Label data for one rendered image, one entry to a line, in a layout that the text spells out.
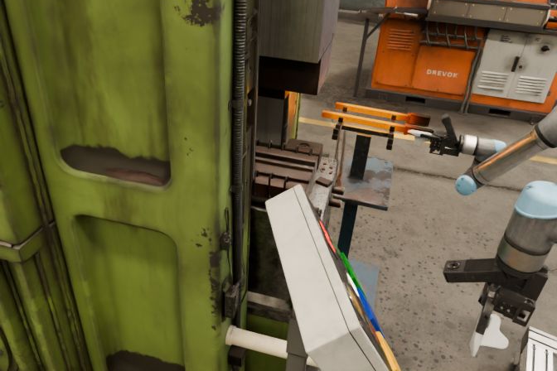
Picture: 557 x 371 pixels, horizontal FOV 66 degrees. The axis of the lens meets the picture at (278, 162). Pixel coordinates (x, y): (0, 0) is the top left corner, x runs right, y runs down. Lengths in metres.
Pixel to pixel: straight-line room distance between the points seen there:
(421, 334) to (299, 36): 1.63
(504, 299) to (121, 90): 0.85
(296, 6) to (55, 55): 0.51
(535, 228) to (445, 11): 3.76
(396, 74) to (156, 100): 3.99
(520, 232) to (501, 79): 4.08
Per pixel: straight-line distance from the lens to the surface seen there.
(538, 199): 0.81
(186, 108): 0.83
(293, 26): 0.99
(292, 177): 1.25
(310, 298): 0.65
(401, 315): 2.29
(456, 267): 0.93
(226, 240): 0.98
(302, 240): 0.72
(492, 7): 4.53
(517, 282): 0.93
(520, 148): 1.64
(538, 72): 4.92
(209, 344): 1.25
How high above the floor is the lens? 1.65
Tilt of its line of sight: 30 degrees down
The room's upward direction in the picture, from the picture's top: 4 degrees clockwise
